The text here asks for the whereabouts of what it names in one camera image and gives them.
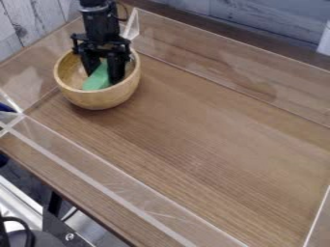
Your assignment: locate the green rectangular block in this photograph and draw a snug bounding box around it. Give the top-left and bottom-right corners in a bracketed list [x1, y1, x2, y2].
[81, 61, 112, 91]

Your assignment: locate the clear acrylic tray wall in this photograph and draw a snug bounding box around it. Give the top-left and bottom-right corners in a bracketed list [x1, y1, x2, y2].
[0, 10, 330, 247]

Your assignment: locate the white object at right edge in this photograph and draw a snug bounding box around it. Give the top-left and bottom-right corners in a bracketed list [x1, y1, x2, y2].
[316, 20, 330, 56]

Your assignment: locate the black metal bracket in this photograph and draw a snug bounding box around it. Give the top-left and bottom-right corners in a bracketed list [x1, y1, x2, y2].
[42, 211, 93, 247]

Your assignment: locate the black cable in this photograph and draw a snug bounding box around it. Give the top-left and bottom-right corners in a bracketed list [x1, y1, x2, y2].
[0, 215, 37, 247]

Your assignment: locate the black table leg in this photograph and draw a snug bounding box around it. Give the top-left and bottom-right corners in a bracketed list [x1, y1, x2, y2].
[48, 192, 62, 217]

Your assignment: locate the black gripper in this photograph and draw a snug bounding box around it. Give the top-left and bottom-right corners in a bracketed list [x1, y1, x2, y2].
[70, 3, 129, 85]

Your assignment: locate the brown wooden bowl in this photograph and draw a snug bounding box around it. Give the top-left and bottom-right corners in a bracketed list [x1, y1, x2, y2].
[53, 50, 141, 110]

